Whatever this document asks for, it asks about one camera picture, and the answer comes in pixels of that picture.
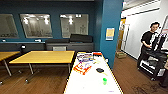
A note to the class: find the dark grey sofa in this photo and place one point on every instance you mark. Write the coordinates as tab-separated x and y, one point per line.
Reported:
80	41
20	46

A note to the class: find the interior glass window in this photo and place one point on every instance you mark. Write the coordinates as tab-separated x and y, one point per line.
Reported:
36	25
7	26
74	25

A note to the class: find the small yellow flat object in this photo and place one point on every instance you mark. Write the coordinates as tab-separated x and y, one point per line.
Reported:
98	61

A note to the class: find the cardboard box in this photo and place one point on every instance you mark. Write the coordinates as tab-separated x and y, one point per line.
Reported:
120	54

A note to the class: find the rectangular wooden table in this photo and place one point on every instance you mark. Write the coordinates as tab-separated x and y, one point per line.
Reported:
6	56
43	56

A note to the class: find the white paper sign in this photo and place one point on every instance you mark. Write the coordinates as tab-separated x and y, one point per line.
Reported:
59	48

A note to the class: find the brown wooden door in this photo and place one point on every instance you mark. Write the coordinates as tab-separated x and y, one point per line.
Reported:
121	33

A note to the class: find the small green cup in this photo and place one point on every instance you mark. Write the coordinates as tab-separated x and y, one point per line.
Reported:
104	80

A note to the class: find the yellow pillar sign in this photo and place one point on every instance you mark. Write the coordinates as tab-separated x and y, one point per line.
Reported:
110	33

